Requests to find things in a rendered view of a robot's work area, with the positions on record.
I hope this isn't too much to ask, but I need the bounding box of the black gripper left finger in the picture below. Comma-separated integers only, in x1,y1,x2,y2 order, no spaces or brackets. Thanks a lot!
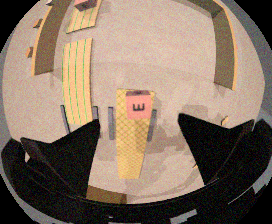
20,120,100,198

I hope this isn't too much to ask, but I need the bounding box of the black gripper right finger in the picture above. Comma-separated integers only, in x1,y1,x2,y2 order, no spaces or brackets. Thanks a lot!
177,113,254,185

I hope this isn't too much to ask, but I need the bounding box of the pink labelled cube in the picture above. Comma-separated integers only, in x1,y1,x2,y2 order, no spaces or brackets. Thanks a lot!
125,91,151,120

